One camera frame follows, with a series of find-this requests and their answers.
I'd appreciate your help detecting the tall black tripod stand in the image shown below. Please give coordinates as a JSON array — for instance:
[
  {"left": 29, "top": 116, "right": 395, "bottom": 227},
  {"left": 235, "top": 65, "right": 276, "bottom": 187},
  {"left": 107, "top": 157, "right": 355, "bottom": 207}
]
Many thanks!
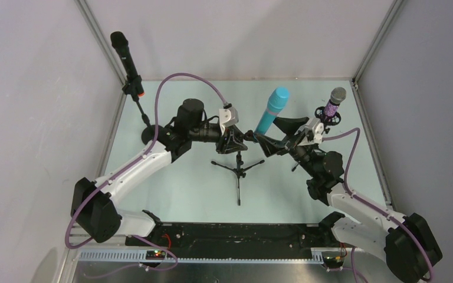
[{"left": 211, "top": 151, "right": 265, "bottom": 206}]

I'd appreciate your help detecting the blue microphone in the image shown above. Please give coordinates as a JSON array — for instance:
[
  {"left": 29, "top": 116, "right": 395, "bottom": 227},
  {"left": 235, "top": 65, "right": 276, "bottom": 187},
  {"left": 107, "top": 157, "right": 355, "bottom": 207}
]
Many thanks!
[{"left": 254, "top": 87, "right": 290, "bottom": 134}]

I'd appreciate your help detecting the shock mount tripod stand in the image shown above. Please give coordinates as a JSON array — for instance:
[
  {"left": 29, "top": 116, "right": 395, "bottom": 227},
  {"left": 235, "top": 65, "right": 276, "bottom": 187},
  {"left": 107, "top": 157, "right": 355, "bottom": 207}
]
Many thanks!
[{"left": 291, "top": 106, "right": 343, "bottom": 173}]

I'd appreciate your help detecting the purple glitter microphone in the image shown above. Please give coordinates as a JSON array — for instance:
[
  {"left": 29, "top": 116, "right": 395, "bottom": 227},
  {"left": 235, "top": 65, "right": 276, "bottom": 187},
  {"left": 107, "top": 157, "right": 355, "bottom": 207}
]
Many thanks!
[{"left": 323, "top": 87, "right": 347, "bottom": 118}]

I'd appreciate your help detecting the black round base stand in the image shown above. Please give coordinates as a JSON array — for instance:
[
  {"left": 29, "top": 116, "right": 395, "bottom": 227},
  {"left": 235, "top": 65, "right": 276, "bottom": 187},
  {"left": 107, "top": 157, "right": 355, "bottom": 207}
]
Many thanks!
[{"left": 122, "top": 75, "right": 169, "bottom": 147}]

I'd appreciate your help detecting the black microphone orange end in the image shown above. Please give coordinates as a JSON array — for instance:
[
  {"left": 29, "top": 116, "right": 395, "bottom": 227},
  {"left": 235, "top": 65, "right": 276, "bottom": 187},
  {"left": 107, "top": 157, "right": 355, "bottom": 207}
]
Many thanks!
[{"left": 110, "top": 31, "right": 145, "bottom": 101}]

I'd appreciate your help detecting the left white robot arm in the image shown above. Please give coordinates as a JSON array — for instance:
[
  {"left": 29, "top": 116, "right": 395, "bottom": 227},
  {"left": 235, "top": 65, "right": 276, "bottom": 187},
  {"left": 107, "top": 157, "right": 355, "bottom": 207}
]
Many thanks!
[{"left": 71, "top": 98, "right": 248, "bottom": 243}]

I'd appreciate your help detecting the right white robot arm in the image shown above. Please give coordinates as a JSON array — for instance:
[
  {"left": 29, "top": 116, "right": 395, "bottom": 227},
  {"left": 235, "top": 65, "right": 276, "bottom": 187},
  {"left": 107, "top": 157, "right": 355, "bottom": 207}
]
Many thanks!
[{"left": 252, "top": 117, "right": 443, "bottom": 282}]

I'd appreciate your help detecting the right circuit board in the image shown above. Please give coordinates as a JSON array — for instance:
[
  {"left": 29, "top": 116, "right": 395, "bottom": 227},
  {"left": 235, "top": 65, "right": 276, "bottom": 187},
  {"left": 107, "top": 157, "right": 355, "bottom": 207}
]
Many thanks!
[{"left": 322, "top": 256, "right": 344, "bottom": 271}]

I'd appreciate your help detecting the circuit board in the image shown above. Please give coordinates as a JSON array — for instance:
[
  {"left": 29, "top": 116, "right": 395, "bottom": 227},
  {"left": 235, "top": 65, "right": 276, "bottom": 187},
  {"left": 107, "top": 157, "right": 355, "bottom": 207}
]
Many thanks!
[
  {"left": 322, "top": 256, "right": 344, "bottom": 271},
  {"left": 145, "top": 249, "right": 167, "bottom": 261}
]

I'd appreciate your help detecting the left circuit board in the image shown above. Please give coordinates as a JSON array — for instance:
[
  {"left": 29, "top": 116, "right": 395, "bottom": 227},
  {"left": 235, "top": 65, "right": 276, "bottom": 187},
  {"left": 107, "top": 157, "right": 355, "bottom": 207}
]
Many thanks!
[{"left": 145, "top": 249, "right": 167, "bottom": 261}]

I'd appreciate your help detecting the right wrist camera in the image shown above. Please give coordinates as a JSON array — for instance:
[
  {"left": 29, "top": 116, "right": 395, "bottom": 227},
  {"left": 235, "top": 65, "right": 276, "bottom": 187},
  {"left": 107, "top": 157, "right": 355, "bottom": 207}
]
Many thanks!
[{"left": 300, "top": 118, "right": 324, "bottom": 146}]

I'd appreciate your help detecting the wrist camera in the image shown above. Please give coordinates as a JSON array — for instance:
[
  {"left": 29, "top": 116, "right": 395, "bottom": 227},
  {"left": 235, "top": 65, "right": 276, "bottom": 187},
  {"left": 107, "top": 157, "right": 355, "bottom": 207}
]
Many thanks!
[
  {"left": 218, "top": 104, "right": 239, "bottom": 134},
  {"left": 300, "top": 118, "right": 324, "bottom": 146}
]

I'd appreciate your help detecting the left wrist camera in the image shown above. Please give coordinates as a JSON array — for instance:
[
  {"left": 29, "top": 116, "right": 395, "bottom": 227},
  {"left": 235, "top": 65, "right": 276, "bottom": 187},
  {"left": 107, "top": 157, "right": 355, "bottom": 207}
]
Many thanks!
[{"left": 218, "top": 104, "right": 239, "bottom": 134}]

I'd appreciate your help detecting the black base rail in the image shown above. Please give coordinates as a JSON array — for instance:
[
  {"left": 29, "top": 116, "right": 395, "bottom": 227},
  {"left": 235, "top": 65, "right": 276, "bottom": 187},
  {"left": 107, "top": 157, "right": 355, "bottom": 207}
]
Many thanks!
[{"left": 146, "top": 222, "right": 351, "bottom": 260}]

